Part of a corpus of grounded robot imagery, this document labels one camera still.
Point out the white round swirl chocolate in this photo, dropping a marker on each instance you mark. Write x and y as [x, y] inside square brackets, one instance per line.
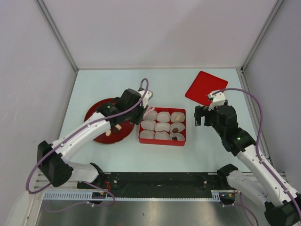
[108, 133]

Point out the white paper cup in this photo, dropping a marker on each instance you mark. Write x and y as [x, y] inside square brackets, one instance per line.
[161, 135]
[147, 134]
[162, 126]
[163, 117]
[174, 115]
[148, 125]
[178, 135]
[151, 115]
[178, 125]

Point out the pink metal tongs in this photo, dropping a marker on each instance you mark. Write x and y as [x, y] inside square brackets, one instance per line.
[149, 109]

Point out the red chocolate box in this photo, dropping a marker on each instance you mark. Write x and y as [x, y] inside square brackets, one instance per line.
[165, 142]

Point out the milk leaf shaped chocolate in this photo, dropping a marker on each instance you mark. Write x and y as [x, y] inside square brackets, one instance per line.
[175, 130]

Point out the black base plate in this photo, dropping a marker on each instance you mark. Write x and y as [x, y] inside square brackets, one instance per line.
[163, 184]

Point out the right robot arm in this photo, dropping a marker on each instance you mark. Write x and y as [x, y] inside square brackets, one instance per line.
[281, 202]

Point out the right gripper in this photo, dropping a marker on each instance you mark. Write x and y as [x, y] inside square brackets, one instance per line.
[202, 111]

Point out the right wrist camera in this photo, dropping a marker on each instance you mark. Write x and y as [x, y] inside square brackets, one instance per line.
[217, 98]

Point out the round red plate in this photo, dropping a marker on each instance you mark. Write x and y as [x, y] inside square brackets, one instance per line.
[127, 126]

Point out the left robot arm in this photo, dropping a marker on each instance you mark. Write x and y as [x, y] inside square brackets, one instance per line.
[54, 160]

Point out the grey cable duct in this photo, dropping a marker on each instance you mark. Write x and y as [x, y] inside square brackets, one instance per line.
[212, 196]

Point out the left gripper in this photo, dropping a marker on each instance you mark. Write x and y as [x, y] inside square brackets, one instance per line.
[136, 120]

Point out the red box lid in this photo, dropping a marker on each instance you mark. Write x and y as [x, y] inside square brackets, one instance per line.
[203, 85]

